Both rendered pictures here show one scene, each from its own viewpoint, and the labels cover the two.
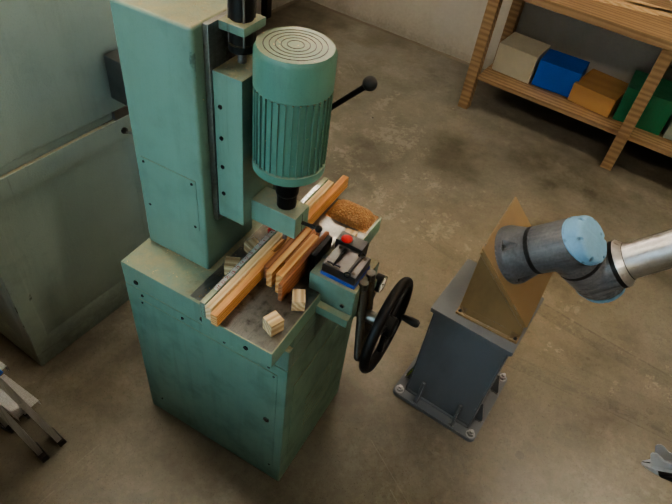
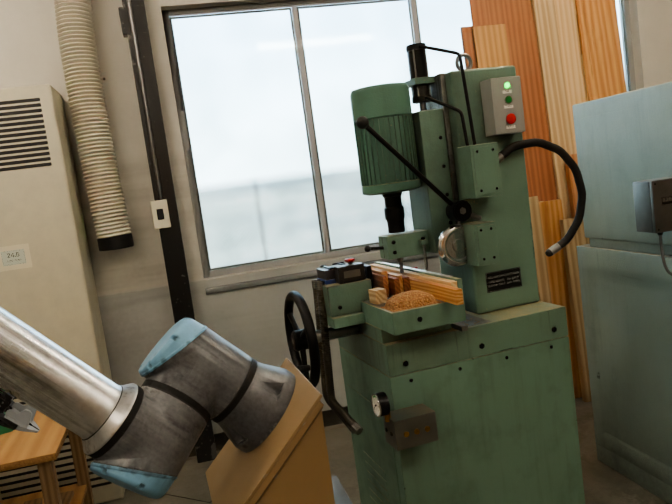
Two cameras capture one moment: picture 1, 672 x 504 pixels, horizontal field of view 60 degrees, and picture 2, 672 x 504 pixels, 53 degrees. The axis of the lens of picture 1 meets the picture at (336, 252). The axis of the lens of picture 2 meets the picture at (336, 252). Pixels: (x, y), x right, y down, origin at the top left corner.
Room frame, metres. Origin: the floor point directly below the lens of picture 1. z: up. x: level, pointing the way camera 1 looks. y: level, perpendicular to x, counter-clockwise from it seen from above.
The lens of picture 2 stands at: (2.54, -1.32, 1.26)
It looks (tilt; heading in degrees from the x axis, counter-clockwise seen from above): 6 degrees down; 140
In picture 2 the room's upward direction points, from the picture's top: 8 degrees counter-clockwise
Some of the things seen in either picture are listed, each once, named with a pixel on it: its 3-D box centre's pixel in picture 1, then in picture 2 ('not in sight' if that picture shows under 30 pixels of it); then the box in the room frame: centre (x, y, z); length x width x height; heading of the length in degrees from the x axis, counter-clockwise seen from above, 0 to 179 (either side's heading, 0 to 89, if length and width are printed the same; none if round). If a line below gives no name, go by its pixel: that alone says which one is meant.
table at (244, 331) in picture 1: (314, 275); (371, 304); (1.08, 0.05, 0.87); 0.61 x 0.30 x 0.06; 157
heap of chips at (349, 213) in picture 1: (352, 211); (409, 298); (1.31, -0.03, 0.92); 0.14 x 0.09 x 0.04; 67
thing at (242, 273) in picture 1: (276, 242); (408, 279); (1.13, 0.17, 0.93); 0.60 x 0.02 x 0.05; 157
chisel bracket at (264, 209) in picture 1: (279, 213); (405, 246); (1.13, 0.16, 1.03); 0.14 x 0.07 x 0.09; 67
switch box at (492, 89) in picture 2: not in sight; (502, 106); (1.38, 0.38, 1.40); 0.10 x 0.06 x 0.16; 67
